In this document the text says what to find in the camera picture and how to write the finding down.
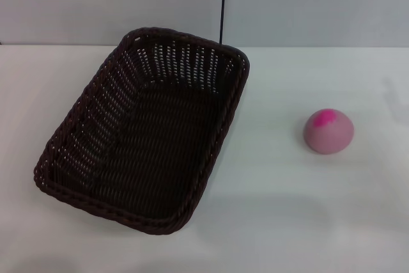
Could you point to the pink round peach toy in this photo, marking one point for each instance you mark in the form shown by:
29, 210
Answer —
330, 137

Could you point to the black woven wicker basket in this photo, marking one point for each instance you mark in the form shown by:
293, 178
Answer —
153, 145

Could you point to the black vertical wall strip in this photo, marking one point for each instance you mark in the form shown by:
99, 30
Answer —
223, 4

